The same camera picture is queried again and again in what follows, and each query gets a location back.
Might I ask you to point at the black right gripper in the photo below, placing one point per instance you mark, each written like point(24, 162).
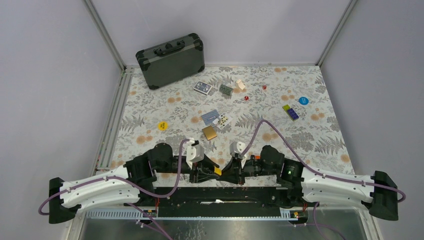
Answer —
point(233, 172)

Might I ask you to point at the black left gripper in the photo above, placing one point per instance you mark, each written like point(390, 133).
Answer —
point(200, 175)

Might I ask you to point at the yellow black padlock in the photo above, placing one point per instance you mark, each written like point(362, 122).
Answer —
point(217, 171)

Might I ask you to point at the brass padlock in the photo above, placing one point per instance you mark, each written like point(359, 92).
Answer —
point(209, 132)

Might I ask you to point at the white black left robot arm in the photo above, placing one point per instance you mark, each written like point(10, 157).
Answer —
point(128, 183)

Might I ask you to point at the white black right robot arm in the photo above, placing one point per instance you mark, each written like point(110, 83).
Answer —
point(304, 186)

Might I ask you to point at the face-up playing card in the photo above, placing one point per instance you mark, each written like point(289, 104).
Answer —
point(221, 121)

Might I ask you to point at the blue-backed playing card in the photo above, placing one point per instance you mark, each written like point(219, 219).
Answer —
point(211, 118)

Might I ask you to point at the yellow round token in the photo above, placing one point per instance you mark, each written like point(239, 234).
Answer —
point(162, 126)

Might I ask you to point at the grey green building brick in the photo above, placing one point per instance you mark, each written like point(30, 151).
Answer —
point(226, 90)

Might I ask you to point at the blue card deck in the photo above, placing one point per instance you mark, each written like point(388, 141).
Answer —
point(202, 87)

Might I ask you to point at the green purple building bricks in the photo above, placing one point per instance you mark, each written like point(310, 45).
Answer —
point(290, 112)

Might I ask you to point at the small beige block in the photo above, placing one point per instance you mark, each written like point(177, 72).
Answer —
point(240, 84)

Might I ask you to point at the blue round token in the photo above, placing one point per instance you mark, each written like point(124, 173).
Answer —
point(303, 101)

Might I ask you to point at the grey black hard case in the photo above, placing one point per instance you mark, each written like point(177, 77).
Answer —
point(171, 61)

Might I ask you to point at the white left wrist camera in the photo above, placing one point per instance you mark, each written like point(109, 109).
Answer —
point(194, 152)

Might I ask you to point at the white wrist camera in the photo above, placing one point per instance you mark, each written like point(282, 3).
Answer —
point(236, 150)
point(194, 152)

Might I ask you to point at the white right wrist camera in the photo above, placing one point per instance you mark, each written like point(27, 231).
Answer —
point(236, 150)

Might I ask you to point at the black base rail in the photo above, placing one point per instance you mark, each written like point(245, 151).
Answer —
point(193, 196)

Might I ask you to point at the slotted cable duct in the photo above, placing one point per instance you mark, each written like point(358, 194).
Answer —
point(201, 212)

